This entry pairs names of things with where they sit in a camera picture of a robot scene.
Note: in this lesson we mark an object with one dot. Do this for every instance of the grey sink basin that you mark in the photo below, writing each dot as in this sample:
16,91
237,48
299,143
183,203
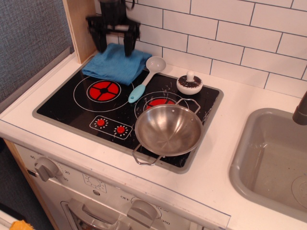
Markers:
270,163

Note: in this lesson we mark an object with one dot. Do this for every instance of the grey faucet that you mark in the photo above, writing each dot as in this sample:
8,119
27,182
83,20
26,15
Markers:
300,114

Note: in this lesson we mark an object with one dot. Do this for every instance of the grey timer dial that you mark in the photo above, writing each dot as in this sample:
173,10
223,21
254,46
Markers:
46,168

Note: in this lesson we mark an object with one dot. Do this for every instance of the grey oven temperature dial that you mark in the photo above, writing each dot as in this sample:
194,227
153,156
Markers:
143,213

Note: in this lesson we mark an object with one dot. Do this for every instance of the white mushroom toy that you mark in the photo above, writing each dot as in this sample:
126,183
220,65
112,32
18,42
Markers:
189,84

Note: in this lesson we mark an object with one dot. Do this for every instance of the black toy stove top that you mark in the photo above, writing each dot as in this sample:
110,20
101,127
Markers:
80,101

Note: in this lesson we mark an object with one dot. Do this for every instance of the red stove knob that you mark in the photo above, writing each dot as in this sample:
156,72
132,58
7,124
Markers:
120,130
101,122

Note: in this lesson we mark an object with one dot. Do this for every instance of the blue cloth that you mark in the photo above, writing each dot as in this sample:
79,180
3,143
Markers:
113,65

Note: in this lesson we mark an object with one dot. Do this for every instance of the yellow object bottom left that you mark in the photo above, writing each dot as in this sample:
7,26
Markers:
21,225

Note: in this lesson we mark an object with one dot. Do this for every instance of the wooden side post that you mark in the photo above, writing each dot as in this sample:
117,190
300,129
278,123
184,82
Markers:
76,13

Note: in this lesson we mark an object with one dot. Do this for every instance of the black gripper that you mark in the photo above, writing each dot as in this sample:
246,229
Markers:
113,19

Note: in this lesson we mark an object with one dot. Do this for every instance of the steel two-handled pan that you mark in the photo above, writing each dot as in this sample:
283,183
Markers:
168,130

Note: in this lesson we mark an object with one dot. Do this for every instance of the right red stove knob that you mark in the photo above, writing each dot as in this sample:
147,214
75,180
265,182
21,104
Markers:
120,130

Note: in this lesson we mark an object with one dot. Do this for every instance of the left red stove knob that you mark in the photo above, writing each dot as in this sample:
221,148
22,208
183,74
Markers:
101,122

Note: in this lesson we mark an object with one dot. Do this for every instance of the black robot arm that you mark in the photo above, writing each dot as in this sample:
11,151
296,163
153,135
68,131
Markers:
114,21

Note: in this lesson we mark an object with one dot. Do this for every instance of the white ladle blue handle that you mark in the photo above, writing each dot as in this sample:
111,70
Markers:
154,65

